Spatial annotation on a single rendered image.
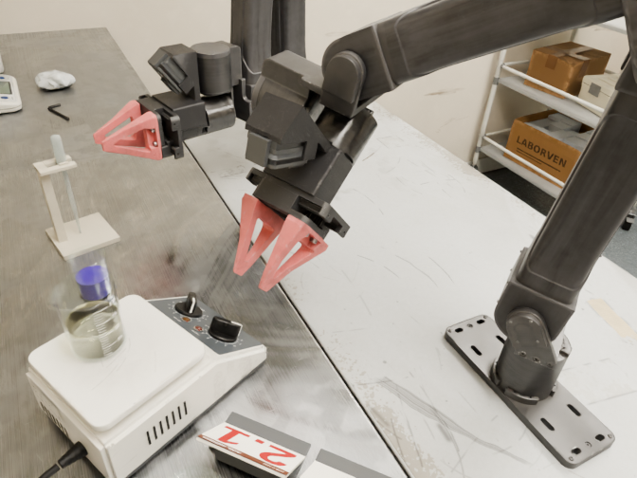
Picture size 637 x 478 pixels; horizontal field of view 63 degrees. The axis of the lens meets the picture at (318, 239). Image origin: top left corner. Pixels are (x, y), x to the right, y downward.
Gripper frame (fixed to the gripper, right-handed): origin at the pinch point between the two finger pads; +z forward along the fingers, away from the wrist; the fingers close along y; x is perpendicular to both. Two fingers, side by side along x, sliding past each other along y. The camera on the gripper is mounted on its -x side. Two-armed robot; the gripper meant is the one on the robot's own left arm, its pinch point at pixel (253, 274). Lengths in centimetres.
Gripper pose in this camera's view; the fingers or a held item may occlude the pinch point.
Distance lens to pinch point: 52.6
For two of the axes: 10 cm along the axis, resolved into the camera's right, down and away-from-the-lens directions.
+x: 3.7, 3.3, 8.7
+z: -5.2, 8.5, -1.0
